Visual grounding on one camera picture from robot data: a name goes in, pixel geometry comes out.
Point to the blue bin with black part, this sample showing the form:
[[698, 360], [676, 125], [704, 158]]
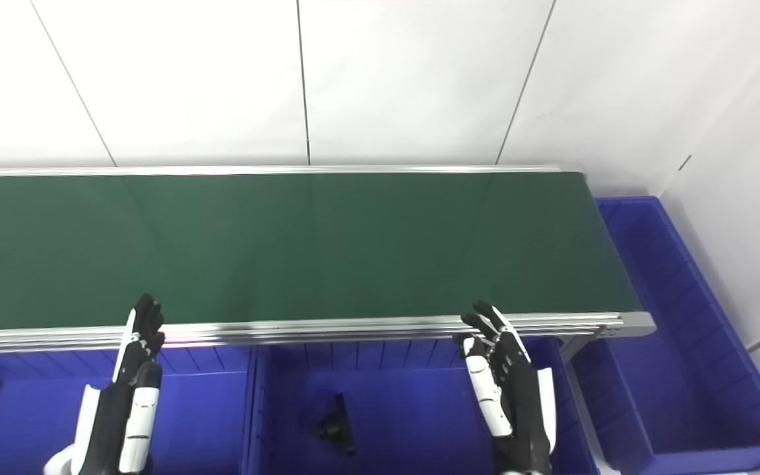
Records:
[[406, 415]]

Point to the green conveyor belt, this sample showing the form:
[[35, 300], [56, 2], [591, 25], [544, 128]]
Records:
[[353, 330], [327, 244]]

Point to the blue bin with white part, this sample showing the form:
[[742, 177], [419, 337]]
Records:
[[208, 422]]

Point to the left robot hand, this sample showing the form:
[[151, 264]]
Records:
[[130, 396]]

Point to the empty blue plastic bin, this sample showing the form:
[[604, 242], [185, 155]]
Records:
[[683, 369]]

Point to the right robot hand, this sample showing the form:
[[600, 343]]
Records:
[[515, 389]]

